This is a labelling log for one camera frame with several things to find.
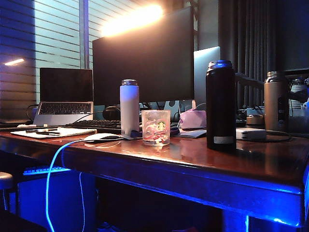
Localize black thermos bottle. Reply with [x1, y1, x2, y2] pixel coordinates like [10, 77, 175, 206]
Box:
[205, 59, 237, 150]

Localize printed glass cup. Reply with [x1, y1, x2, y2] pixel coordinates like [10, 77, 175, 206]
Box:
[141, 109, 171, 146]

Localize white thermos bottle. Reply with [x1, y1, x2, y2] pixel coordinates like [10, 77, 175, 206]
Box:
[119, 78, 140, 137]

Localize bronze thermos bottle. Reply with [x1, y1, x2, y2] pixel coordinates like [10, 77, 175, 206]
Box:
[263, 71, 289, 131]

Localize silver monitor stand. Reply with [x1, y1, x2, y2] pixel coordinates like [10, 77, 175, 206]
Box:
[164, 100, 181, 121]

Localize pink tissue pouch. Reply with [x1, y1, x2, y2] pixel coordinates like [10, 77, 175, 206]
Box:
[180, 108, 208, 130]

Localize dark blue notebook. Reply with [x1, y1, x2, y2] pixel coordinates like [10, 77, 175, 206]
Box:
[173, 129, 208, 139]

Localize black headphones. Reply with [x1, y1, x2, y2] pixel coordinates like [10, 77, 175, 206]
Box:
[102, 105, 121, 120]

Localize large black monitor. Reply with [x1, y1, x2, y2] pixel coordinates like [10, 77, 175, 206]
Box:
[92, 6, 195, 106]

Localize black keyboard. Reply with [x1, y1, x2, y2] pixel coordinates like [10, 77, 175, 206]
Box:
[59, 119, 122, 134]

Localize silver display back panel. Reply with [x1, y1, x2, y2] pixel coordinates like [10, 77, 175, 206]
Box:
[193, 46, 221, 107]

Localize white computer mouse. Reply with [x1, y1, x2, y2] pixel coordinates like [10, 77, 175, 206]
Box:
[84, 132, 124, 143]

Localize white notepad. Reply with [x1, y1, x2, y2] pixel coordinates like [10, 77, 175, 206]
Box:
[10, 126, 98, 140]

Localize silver open laptop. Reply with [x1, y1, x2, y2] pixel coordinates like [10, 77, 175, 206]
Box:
[33, 67, 94, 126]

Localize white power adapter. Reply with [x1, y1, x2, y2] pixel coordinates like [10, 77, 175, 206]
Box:
[236, 128, 267, 141]

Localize small bronze tin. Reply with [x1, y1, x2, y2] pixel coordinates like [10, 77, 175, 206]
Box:
[246, 115, 265, 126]

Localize dark pleated curtain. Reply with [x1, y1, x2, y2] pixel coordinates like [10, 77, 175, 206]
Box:
[218, 0, 278, 109]

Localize blue lit keyboard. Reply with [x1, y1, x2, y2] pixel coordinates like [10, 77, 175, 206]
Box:
[22, 165, 72, 175]

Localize round stool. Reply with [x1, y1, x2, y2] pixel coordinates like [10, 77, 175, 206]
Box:
[0, 171, 18, 213]

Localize metal window post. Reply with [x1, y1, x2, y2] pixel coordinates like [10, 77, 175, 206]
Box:
[79, 0, 89, 69]

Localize thin white hanging cable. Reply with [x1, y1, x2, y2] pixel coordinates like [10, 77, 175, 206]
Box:
[78, 171, 87, 232]

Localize glowing blue cable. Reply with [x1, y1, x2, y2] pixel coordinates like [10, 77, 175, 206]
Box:
[45, 138, 98, 232]

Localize black adapter cable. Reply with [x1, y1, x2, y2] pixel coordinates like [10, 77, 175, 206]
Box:
[265, 130, 293, 142]

